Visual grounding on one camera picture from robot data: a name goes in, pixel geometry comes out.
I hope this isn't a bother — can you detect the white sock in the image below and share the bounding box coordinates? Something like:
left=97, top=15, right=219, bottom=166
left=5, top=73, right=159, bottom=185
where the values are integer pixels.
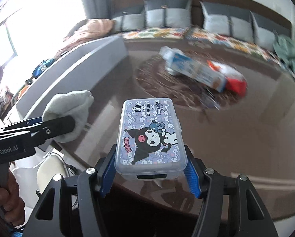
left=42, top=90, right=92, bottom=144

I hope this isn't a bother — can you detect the grey two-tone cushion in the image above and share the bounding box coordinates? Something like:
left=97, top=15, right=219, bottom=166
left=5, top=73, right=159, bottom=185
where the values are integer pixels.
left=251, top=11, right=292, bottom=52
left=144, top=0, right=194, bottom=29
left=200, top=1, right=255, bottom=39
left=112, top=12, right=148, bottom=32

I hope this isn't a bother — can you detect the white cardboard box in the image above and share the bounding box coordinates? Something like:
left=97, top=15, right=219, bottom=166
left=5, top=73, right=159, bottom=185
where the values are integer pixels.
left=0, top=36, right=129, bottom=153

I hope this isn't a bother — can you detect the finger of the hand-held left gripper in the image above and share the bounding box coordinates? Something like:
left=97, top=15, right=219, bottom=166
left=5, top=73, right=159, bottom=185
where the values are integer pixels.
left=4, top=118, right=44, bottom=128
left=0, top=117, right=76, bottom=144

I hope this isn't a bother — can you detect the clear plastic cartoon case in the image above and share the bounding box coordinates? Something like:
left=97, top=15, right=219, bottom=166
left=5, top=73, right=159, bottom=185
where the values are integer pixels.
left=114, top=98, right=189, bottom=182

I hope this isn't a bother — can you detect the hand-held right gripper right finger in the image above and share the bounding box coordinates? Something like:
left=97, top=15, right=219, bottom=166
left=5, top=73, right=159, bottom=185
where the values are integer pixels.
left=184, top=145, right=279, bottom=237

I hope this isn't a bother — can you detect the pile of colourful clothes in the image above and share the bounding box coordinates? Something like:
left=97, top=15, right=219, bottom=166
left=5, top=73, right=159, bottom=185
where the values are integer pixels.
left=0, top=58, right=55, bottom=114

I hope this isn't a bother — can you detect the white round stool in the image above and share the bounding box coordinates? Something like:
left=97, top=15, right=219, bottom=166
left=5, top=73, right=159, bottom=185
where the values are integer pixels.
left=36, top=153, right=66, bottom=193

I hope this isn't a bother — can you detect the green blanket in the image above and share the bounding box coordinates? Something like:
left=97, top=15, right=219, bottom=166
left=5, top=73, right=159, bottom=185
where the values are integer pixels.
left=272, top=31, right=295, bottom=89

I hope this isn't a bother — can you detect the floral sofa throw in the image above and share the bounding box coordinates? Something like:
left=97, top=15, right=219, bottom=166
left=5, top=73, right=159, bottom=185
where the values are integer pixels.
left=121, top=26, right=195, bottom=40
left=184, top=27, right=286, bottom=66

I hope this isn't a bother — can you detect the blue white toothpaste box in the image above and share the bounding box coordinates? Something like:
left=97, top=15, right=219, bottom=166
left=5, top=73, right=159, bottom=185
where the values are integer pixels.
left=160, top=46, right=228, bottom=92

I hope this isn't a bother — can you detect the person's left hand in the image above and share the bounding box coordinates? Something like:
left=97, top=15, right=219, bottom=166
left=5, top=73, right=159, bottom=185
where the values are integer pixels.
left=0, top=162, right=26, bottom=225

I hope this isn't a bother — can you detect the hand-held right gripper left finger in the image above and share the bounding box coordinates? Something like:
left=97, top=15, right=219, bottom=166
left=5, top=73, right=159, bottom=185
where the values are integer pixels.
left=22, top=144, right=117, bottom=237

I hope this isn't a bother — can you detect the pink blanket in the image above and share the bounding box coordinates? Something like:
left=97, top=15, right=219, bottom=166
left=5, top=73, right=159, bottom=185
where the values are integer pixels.
left=55, top=18, right=115, bottom=57

